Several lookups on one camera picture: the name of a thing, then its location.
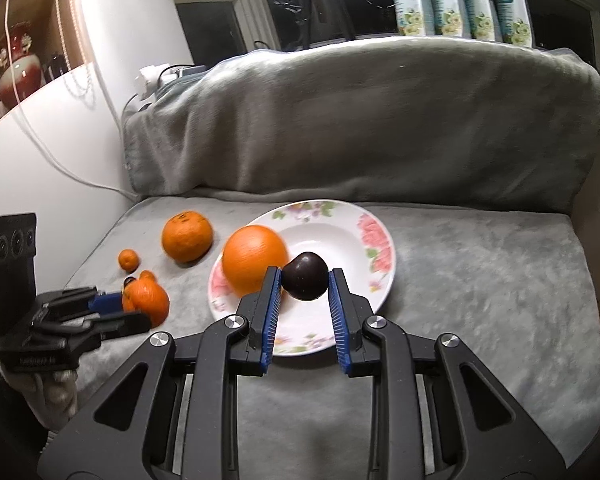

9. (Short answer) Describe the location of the white cable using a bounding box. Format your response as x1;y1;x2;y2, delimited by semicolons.
2;0;133;197

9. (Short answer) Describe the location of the wooden shelf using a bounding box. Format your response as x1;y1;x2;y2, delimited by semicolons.
0;0;95;131

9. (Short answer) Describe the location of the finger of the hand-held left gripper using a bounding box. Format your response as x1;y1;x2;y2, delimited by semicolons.
55;311;152;343
40;286;128;317

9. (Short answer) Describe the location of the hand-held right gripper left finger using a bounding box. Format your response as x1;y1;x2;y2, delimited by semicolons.
37;266;286;480

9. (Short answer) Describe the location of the floral white plate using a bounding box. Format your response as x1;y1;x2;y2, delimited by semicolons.
208;200;397;357

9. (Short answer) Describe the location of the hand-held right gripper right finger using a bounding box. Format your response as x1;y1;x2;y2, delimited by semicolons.
327;267;566;480

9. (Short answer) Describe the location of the white-framed window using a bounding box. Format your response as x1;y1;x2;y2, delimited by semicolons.
167;0;600;91

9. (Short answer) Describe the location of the white power strip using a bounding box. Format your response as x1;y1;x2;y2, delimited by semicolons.
136;62;207;100

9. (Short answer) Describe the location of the grey fleece blanket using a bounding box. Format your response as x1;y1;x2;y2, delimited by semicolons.
121;37;600;213

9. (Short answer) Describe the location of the knobby tangerine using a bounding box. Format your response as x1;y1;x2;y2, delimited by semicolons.
122;270;171;327

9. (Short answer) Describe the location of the person's left hand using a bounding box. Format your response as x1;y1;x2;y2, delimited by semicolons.
0;366;79;431

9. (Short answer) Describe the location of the dark cup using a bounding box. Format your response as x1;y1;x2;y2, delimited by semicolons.
42;52;73;83

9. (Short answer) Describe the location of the orange with dark marks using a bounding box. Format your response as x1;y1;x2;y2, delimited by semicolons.
161;211;214;263

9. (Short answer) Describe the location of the dark purple plum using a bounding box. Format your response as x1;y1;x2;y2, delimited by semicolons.
281;251;328;302

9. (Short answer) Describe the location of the large smooth orange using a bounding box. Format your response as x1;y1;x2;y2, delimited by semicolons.
222;225;290;298

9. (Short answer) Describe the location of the black tripod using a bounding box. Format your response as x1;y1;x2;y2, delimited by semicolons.
300;0;357;50

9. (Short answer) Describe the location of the red and white vase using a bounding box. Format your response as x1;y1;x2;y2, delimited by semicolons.
0;21;43;109

